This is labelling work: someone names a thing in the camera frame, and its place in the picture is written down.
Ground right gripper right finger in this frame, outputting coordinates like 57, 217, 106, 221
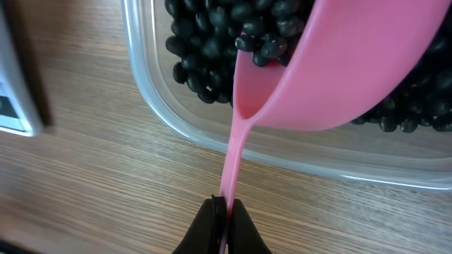
227, 199, 273, 254

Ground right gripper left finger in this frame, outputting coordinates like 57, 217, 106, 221
172, 195, 227, 254

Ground black beans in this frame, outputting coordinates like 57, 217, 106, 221
164, 0, 452, 133

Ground pink plastic measuring scoop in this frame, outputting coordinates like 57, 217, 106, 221
220, 0, 450, 209

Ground white digital kitchen scale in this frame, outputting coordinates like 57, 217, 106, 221
1, 6, 44, 137

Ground clear plastic food container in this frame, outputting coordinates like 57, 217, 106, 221
122, 0, 451, 191

